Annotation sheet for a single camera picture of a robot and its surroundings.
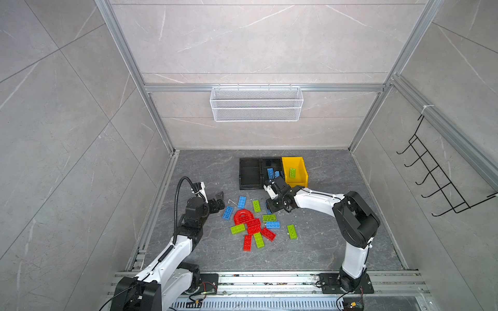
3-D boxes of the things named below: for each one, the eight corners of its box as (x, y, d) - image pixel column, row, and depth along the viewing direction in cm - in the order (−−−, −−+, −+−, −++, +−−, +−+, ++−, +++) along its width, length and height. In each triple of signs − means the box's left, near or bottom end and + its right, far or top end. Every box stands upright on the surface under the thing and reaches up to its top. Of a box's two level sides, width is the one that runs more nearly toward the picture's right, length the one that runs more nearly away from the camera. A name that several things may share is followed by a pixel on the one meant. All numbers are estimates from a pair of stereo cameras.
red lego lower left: (243, 251, 83) (243, 249, 82) (243, 236, 87) (243, 234, 86) (251, 251, 83) (251, 249, 82) (251, 236, 87) (251, 234, 86)
